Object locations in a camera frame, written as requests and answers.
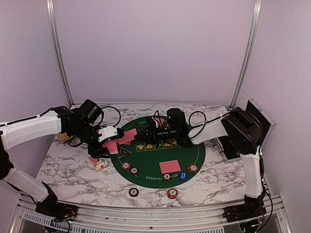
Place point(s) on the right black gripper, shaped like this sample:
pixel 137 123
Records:
pixel 152 133

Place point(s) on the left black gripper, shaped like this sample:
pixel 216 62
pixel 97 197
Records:
pixel 96 151

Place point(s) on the red playing card deck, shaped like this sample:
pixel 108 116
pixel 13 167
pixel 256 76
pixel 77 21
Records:
pixel 111 146

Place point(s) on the triangular all-in dealer button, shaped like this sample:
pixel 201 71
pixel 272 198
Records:
pixel 124 152

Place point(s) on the red chips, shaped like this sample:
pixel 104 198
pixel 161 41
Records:
pixel 126 166
pixel 193 168

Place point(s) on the black chips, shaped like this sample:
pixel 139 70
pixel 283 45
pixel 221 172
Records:
pixel 166 177
pixel 134 171

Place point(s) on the card dealt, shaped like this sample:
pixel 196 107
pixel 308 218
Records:
pixel 160 121
pixel 170 166

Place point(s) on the black poker chip stack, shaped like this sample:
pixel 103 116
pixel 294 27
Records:
pixel 133 192

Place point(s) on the blue small blind button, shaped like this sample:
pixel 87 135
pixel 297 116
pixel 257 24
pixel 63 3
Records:
pixel 183 176

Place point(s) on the red poker chip stack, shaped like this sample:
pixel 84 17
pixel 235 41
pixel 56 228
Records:
pixel 172 193

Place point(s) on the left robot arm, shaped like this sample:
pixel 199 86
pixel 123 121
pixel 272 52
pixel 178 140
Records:
pixel 21 141

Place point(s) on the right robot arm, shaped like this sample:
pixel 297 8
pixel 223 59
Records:
pixel 252 163

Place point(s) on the woven bamboo tray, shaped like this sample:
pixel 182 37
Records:
pixel 63 137

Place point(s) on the playing card box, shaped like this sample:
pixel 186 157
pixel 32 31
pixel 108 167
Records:
pixel 99 163

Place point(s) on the round green poker mat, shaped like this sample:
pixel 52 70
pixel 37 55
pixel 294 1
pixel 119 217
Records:
pixel 146 158

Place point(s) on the aluminium poker chip case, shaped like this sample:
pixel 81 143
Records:
pixel 245 131

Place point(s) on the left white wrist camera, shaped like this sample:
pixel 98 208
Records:
pixel 110 133

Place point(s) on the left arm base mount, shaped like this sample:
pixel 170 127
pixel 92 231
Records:
pixel 60 211

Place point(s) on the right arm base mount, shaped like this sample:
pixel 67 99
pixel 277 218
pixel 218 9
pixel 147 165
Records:
pixel 242 212

